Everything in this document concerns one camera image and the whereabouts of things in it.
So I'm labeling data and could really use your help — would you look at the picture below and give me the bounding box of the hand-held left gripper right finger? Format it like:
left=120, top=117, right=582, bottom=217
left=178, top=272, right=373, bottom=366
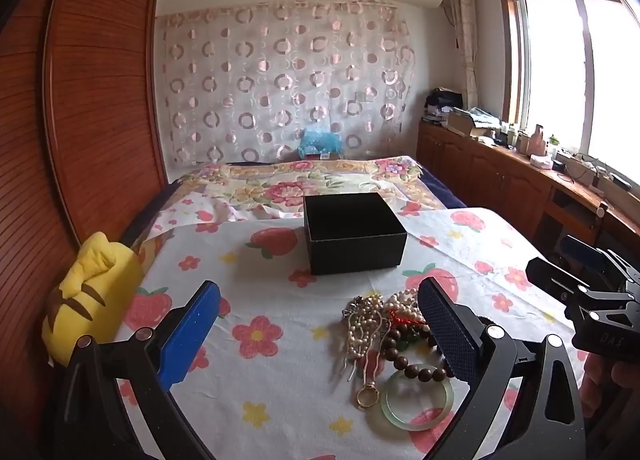
left=417, top=276, right=586, bottom=460

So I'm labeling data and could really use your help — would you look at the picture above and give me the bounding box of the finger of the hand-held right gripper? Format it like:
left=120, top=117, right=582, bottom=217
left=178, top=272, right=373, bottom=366
left=560, top=235, right=640, bottom=293
left=525, top=256, right=593, bottom=302

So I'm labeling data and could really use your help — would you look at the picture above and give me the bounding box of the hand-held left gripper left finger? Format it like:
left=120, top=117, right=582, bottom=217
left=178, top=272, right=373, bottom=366
left=52, top=280, right=222, bottom=460

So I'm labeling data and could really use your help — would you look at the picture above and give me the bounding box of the red bead bracelet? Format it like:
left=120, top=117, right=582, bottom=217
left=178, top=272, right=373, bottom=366
left=384, top=307, right=427, bottom=330

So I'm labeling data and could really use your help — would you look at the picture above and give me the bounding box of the brown wooden bead bracelet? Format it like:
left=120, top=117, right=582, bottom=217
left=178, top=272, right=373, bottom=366
left=379, top=325, right=457, bottom=384

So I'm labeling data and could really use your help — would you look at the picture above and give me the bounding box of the pale green jade bangle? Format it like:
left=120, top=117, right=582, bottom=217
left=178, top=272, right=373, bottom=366
left=381, top=364, right=455, bottom=429

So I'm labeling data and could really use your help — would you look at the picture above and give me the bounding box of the silver hair pin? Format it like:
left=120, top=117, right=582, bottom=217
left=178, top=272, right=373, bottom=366
left=340, top=357, right=364, bottom=384

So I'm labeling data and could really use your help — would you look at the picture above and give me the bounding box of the gold ring pendant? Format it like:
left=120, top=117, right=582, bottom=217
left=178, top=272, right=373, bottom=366
left=355, top=382, right=382, bottom=411

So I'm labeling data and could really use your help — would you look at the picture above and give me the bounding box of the black jewelry box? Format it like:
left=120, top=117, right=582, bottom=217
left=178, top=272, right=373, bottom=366
left=303, top=192, right=408, bottom=276

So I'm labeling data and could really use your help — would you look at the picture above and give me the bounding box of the person's right hand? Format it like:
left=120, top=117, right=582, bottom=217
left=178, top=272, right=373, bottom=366
left=582, top=350, right=640, bottom=428

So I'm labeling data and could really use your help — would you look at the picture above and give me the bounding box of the strawberry print towel blanket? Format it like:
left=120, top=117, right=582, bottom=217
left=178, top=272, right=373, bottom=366
left=47, top=207, right=592, bottom=460

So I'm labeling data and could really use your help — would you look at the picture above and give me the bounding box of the yellow plush toy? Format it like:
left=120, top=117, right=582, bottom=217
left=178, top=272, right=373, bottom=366
left=41, top=232, right=146, bottom=367

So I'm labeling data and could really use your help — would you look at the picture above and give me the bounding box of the long wooden cabinet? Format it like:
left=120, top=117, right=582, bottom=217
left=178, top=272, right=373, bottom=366
left=416, top=120, right=640, bottom=263

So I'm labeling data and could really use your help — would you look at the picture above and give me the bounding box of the navy bed sheet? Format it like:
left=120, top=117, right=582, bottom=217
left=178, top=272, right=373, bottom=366
left=419, top=169, right=469, bottom=212

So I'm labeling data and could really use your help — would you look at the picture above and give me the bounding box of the open cardboard box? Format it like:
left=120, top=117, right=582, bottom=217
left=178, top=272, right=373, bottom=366
left=446, top=107, right=502, bottom=139

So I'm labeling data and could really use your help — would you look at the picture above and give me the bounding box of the floral blanket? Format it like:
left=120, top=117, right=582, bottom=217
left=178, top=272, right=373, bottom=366
left=170, top=155, right=451, bottom=227

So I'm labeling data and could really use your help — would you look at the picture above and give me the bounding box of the wooden framed window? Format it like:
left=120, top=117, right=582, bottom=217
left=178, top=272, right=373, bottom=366
left=495, top=0, right=640, bottom=187

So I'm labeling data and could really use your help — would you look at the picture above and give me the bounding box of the pile of dark clothes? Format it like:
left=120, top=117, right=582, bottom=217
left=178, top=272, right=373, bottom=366
left=424, top=87, right=467, bottom=124

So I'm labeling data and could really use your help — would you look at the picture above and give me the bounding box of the blue plastic bag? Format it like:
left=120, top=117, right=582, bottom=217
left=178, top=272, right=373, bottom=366
left=299, top=129, right=345, bottom=159

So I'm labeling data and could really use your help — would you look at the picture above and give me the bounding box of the pale patterned window curtain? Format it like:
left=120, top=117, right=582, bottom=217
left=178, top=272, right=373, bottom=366
left=445, top=0, right=481, bottom=109

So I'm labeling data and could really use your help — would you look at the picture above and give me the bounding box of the brown wooden wardrobe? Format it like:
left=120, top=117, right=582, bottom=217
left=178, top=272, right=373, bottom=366
left=0, top=0, right=169, bottom=441

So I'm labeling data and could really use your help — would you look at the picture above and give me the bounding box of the sheer circle pattern curtain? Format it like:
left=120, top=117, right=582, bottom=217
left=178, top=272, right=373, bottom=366
left=156, top=0, right=417, bottom=169

